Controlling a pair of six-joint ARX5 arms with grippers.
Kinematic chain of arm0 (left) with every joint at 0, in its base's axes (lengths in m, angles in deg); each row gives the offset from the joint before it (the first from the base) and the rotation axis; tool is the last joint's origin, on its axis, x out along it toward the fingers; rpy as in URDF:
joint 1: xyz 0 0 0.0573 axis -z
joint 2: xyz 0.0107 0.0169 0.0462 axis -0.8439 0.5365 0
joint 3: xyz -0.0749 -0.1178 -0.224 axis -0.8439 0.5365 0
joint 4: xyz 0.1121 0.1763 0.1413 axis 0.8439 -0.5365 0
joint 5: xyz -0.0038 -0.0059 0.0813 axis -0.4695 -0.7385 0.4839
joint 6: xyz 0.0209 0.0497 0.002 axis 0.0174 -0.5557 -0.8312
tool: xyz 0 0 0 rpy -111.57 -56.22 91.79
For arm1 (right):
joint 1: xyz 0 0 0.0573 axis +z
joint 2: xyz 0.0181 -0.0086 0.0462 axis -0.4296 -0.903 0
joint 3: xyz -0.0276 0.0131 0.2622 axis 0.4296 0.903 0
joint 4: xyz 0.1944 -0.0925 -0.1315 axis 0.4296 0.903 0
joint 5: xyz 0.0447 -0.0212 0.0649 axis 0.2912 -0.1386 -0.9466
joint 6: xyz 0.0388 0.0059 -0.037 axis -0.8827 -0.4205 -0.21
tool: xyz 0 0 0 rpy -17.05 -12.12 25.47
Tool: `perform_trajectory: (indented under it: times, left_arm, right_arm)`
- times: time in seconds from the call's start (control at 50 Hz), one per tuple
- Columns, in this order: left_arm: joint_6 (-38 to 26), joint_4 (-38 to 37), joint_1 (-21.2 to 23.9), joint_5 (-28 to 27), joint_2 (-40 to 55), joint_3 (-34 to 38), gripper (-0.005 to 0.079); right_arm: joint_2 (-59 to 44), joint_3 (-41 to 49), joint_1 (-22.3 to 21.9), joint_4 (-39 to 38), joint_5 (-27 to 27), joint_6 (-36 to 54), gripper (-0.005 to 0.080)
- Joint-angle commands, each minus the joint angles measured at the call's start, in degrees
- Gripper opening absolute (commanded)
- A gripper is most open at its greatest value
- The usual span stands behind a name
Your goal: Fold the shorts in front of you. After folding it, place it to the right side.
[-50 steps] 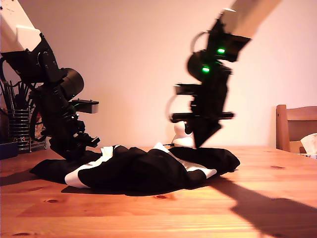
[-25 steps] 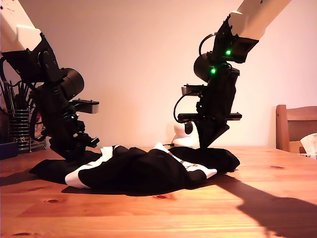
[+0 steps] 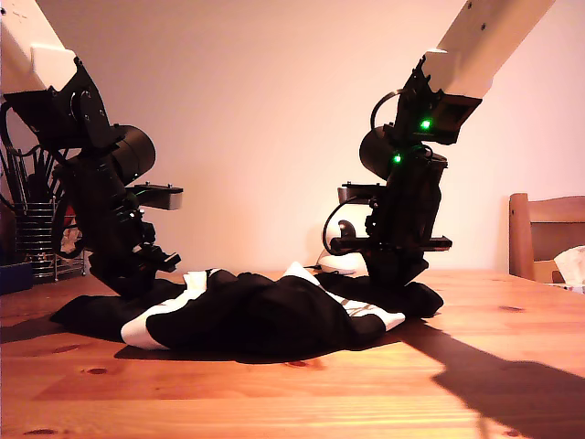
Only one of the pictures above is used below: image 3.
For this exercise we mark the clear plastic bag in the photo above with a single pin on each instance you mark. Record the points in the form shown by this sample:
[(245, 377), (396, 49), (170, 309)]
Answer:
[(71, 240)]

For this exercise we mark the wooden chair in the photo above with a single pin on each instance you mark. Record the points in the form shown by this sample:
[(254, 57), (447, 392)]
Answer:
[(521, 238)]

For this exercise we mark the white tissue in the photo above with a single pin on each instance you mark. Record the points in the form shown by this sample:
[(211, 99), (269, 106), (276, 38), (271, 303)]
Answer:
[(571, 264)]

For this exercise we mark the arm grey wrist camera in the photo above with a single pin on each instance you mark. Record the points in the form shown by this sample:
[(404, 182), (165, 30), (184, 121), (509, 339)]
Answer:
[(169, 199), (347, 194)]

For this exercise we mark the black shorts with white stripes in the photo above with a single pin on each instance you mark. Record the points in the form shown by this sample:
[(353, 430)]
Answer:
[(256, 315)]

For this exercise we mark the dark blue box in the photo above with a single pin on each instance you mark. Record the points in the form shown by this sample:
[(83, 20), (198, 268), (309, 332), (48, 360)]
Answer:
[(16, 279)]

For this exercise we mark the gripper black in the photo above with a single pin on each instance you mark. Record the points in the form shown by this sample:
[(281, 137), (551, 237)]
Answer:
[(411, 224), (123, 238)]

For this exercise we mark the patterned tissue box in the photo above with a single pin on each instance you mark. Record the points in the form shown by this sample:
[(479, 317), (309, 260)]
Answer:
[(570, 289)]

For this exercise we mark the white dome security camera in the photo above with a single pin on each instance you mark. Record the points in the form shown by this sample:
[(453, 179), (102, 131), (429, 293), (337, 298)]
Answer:
[(340, 264)]

